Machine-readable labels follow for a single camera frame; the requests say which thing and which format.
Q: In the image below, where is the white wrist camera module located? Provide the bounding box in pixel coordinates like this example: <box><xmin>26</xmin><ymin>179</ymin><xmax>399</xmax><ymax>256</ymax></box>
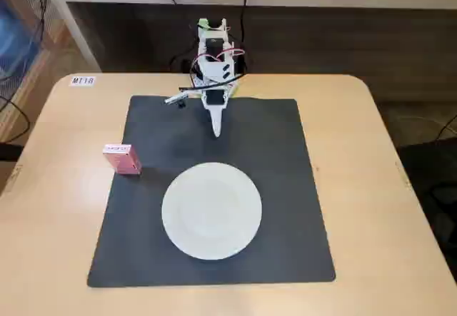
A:
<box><xmin>163</xmin><ymin>93</ymin><xmax>191</xmax><ymax>111</ymax></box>

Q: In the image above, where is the metal table hinge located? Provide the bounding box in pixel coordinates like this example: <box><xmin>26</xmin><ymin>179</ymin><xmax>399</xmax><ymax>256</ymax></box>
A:
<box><xmin>6</xmin><ymin>163</ymin><xmax>24</xmax><ymax>193</ymax></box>
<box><xmin>393</xmin><ymin>160</ymin><xmax>413</xmax><ymax>189</ymax></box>

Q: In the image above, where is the white MT18 label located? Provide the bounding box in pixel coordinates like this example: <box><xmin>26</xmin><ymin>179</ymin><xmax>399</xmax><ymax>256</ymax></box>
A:
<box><xmin>69</xmin><ymin>75</ymin><xmax>96</xmax><ymax>87</ymax></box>

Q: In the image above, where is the pink cardboard box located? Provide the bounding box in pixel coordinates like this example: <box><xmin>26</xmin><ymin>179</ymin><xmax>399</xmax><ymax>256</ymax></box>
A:
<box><xmin>102</xmin><ymin>143</ymin><xmax>143</xmax><ymax>176</ymax></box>

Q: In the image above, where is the black armrest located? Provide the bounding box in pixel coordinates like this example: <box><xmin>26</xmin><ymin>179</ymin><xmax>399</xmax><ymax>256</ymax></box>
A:
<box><xmin>0</xmin><ymin>142</ymin><xmax>24</xmax><ymax>163</ymax></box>

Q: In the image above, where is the black power cable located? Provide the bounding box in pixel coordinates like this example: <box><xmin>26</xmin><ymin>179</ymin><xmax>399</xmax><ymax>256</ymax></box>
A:
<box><xmin>233</xmin><ymin>0</ymin><xmax>248</xmax><ymax>73</ymax></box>

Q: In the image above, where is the thin black cable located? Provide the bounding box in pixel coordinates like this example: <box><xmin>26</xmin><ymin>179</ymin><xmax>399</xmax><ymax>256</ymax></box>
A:
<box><xmin>34</xmin><ymin>0</ymin><xmax>51</xmax><ymax>43</ymax></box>

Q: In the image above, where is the blue plastic bin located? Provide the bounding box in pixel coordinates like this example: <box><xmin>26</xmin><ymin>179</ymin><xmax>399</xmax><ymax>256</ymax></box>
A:
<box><xmin>0</xmin><ymin>0</ymin><xmax>41</xmax><ymax>78</ymax></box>

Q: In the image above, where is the black chair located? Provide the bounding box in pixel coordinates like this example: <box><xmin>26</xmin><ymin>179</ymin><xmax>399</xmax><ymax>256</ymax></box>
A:
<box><xmin>395</xmin><ymin>140</ymin><xmax>457</xmax><ymax>272</ymax></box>

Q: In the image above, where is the black looped floor cable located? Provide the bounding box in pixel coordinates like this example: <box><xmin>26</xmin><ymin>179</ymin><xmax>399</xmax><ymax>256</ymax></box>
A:
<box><xmin>0</xmin><ymin>76</ymin><xmax>30</xmax><ymax>143</ymax></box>

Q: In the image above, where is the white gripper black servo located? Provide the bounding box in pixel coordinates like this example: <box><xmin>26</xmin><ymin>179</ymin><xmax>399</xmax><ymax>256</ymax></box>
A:
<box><xmin>200</xmin><ymin>88</ymin><xmax>230</xmax><ymax>138</ymax></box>

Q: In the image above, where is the white round dish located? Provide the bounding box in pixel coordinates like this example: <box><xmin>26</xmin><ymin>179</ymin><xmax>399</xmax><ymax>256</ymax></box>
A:
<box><xmin>161</xmin><ymin>161</ymin><xmax>263</xmax><ymax>261</ymax></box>

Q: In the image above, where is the dark grey mat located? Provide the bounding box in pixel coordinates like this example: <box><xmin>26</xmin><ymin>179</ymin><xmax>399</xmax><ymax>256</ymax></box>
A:
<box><xmin>86</xmin><ymin>95</ymin><xmax>337</xmax><ymax>289</ymax></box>

